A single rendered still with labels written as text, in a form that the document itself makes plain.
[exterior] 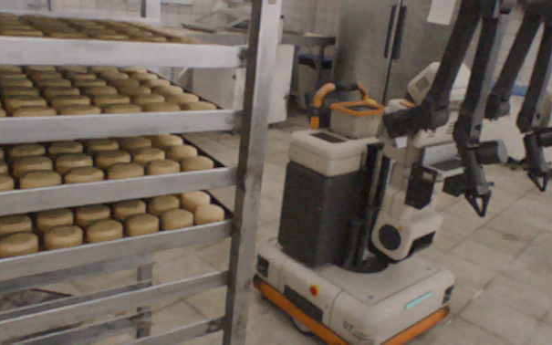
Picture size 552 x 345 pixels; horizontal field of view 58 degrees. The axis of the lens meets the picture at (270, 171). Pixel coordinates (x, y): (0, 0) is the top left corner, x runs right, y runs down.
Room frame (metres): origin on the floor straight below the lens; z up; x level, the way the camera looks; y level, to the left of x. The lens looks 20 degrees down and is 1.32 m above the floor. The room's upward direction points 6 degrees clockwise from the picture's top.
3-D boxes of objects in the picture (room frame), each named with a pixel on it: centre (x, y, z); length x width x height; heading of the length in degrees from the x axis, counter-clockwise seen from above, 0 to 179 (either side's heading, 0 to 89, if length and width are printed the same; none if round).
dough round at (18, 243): (0.59, 0.33, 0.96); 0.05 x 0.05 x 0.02
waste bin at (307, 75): (6.42, -0.46, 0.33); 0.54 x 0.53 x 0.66; 50
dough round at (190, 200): (0.81, 0.13, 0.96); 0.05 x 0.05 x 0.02
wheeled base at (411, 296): (1.94, -0.42, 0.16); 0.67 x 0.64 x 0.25; 43
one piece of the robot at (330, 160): (2.01, -0.36, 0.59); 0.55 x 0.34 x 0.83; 133
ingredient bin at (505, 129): (4.84, -2.27, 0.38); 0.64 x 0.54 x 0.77; 143
